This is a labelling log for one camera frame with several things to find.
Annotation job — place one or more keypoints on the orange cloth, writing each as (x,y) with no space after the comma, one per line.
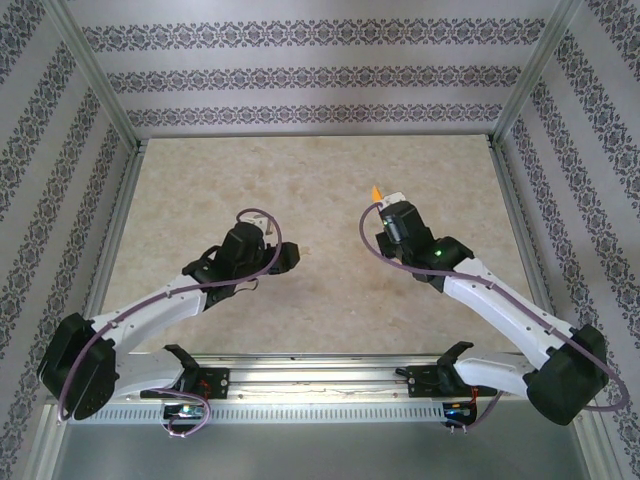
(376,194)

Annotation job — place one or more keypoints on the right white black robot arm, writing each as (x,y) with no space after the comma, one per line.
(500,307)

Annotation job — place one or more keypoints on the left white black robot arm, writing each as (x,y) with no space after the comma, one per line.
(150,312)

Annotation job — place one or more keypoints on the small circuit board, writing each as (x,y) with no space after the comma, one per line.
(185,411)
(457,411)

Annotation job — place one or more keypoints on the grey metal panel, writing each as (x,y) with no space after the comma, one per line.
(320,450)

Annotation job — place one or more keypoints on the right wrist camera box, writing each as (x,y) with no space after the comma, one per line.
(395,198)

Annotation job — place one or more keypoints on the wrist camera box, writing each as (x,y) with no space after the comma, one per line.
(395,198)
(260,222)

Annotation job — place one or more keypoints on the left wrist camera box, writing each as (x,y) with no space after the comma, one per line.
(260,222)

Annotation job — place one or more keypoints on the aluminium side rail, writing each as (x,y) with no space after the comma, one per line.
(112,240)
(521,220)

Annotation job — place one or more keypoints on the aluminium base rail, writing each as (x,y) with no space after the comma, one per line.
(320,382)

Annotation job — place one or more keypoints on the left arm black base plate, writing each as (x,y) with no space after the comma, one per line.
(217,382)

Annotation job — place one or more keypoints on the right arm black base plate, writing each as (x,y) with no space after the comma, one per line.
(425,385)

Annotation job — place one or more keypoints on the aluminium corner post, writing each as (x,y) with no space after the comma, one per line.
(95,75)
(535,75)

